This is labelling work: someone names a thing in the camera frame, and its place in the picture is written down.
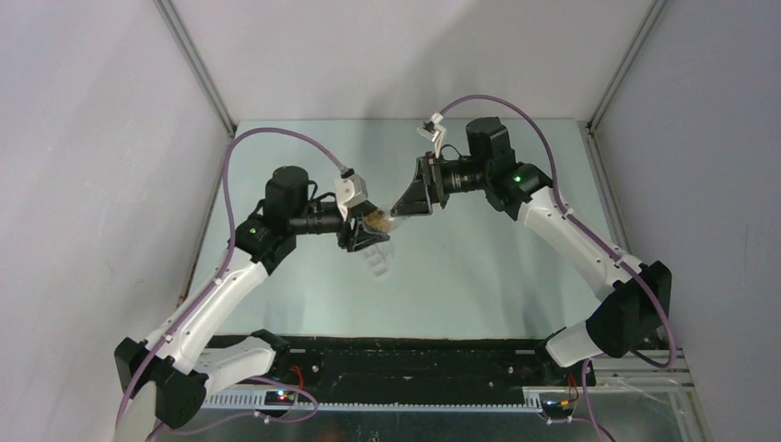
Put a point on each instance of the aluminium left frame post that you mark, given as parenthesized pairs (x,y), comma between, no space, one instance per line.
(182,37)

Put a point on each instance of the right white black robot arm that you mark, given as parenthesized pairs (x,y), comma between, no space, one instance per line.
(634,296)

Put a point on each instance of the circuit board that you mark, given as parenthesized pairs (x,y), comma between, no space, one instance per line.
(558,410)
(281,398)

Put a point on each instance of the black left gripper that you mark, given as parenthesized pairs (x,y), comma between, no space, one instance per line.
(358,238)

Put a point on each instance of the aluminium right frame post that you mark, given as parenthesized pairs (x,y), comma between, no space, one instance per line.
(631,54)

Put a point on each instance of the clear three-cell pill organizer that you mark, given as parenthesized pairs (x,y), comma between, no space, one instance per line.
(377,261)

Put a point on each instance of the right circuit board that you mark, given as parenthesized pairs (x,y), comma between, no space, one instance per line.
(558,410)

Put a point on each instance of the white slotted cable duct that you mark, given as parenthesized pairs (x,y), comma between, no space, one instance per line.
(252,400)

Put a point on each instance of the left circuit board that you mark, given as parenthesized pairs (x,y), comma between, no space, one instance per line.
(281,398)

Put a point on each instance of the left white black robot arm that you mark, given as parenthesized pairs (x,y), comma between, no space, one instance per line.
(167,376)

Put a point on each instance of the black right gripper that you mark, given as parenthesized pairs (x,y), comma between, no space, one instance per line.
(426,188)

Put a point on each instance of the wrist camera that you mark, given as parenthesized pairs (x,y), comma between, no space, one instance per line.
(434,131)
(350,191)

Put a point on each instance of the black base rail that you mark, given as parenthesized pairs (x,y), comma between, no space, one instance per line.
(422,371)

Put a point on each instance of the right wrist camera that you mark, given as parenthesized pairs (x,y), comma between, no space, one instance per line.
(434,131)

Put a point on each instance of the aluminium frame post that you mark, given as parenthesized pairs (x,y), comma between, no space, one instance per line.
(631,54)
(182,37)

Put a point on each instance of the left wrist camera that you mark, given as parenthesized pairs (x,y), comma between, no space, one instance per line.
(350,191)

